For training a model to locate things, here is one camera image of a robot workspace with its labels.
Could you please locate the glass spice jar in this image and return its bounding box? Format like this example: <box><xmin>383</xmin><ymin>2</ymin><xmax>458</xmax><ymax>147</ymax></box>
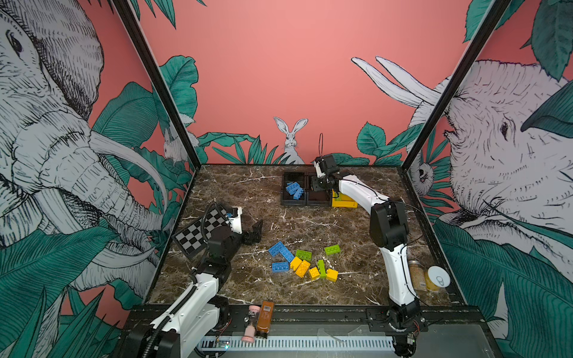
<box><xmin>408</xmin><ymin>260</ymin><xmax>427</xmax><ymax>292</ymax></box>

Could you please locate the green lego brick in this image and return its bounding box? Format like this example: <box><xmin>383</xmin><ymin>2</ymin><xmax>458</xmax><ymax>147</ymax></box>
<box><xmin>295</xmin><ymin>250</ymin><xmax>312</xmax><ymax>262</ymax></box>
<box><xmin>317</xmin><ymin>260</ymin><xmax>327</xmax><ymax>278</ymax></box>
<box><xmin>325</xmin><ymin>245</ymin><xmax>341</xmax><ymax>256</ymax></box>

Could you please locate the yellow lego brick small front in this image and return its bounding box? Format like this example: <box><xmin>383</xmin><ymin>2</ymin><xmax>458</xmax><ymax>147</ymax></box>
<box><xmin>307</xmin><ymin>267</ymin><xmax>320</xmax><ymax>280</ymax></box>

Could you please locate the yellow lego brick lower right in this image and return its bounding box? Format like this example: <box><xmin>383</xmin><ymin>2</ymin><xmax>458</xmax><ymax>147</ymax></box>
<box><xmin>326</xmin><ymin>268</ymin><xmax>339</xmax><ymax>282</ymax></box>

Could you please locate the pink bottle on rail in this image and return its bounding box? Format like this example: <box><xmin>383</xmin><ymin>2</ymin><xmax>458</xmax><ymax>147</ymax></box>
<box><xmin>241</xmin><ymin>305</ymin><xmax>261</xmax><ymax>344</ymax></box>

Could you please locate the blue lego brick front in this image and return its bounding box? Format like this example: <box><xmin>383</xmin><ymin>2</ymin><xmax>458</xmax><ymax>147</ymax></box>
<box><xmin>272</xmin><ymin>262</ymin><xmax>290</xmax><ymax>273</ymax></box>

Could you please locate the yellow lego brick long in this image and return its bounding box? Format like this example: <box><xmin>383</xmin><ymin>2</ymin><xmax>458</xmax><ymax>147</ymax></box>
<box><xmin>295</xmin><ymin>260</ymin><xmax>310</xmax><ymax>278</ymax></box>

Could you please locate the blue lego brick angled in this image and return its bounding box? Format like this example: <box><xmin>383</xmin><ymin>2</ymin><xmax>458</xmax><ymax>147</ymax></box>
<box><xmin>268</xmin><ymin>242</ymin><xmax>284</xmax><ymax>257</ymax></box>

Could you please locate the blue lego brick diagonal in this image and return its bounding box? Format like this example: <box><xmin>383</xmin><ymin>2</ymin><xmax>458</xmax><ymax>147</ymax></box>
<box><xmin>279</xmin><ymin>247</ymin><xmax>295</xmax><ymax>263</ymax></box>

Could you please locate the yellow lego brick small left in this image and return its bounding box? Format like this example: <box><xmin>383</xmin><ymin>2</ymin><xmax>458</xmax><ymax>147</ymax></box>
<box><xmin>290</xmin><ymin>257</ymin><xmax>302</xmax><ymax>271</ymax></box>

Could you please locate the white vent strip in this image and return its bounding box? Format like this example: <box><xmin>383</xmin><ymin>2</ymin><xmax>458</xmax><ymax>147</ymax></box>
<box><xmin>197</xmin><ymin>336</ymin><xmax>395</xmax><ymax>352</ymax></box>

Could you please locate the brown bottle on rail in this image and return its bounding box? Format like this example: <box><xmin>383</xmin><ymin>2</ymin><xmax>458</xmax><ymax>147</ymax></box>
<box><xmin>256</xmin><ymin>301</ymin><xmax>275</xmax><ymax>339</ymax></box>

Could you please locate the black bin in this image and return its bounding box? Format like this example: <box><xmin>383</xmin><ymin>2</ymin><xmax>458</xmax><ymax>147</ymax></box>
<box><xmin>281</xmin><ymin>172</ymin><xmax>306</xmax><ymax>207</ymax></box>
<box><xmin>305</xmin><ymin>173</ymin><xmax>332</xmax><ymax>207</ymax></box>

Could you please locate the green lego brick standing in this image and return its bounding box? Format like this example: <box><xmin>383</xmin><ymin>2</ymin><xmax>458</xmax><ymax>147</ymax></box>
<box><xmin>317</xmin><ymin>260</ymin><xmax>327</xmax><ymax>278</ymax></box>

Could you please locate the checkerboard calibration board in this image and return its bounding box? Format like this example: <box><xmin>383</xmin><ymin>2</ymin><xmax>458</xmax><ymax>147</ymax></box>
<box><xmin>173</xmin><ymin>205</ymin><xmax>229</xmax><ymax>260</ymax></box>

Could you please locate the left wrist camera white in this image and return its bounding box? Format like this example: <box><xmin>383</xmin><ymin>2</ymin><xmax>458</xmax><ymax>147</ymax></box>
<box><xmin>227</xmin><ymin>207</ymin><xmax>243</xmax><ymax>234</ymax></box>

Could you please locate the blue lego brick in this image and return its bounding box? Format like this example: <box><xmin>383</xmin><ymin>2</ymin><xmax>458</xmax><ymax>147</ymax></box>
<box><xmin>286</xmin><ymin>182</ymin><xmax>301</xmax><ymax>195</ymax></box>
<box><xmin>293</xmin><ymin>188</ymin><xmax>304</xmax><ymax>200</ymax></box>
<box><xmin>272</xmin><ymin>262</ymin><xmax>290</xmax><ymax>273</ymax></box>

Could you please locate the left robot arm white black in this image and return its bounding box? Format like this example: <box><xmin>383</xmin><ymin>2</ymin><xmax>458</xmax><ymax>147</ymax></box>
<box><xmin>114</xmin><ymin>218</ymin><xmax>264</xmax><ymax>357</ymax></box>

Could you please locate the yellow storage bin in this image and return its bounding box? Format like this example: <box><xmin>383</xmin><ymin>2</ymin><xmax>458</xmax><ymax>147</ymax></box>
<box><xmin>331</xmin><ymin>190</ymin><xmax>358</xmax><ymax>208</ymax></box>

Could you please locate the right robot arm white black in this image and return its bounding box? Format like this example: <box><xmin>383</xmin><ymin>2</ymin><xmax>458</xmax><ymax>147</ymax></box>
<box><xmin>311</xmin><ymin>173</ymin><xmax>421</xmax><ymax>331</ymax></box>

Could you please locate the black front rail frame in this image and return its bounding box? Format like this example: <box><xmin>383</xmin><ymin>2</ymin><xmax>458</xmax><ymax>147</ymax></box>
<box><xmin>115</xmin><ymin>303</ymin><xmax>502</xmax><ymax>358</ymax></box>

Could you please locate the white lid yellow can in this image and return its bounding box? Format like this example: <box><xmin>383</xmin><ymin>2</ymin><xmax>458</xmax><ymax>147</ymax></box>
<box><xmin>425</xmin><ymin>266</ymin><xmax>452</xmax><ymax>292</ymax></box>

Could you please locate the yellow lego brick small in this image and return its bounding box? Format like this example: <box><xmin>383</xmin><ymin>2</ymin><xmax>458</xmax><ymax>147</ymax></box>
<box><xmin>290</xmin><ymin>257</ymin><xmax>302</xmax><ymax>271</ymax></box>
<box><xmin>307</xmin><ymin>267</ymin><xmax>320</xmax><ymax>280</ymax></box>

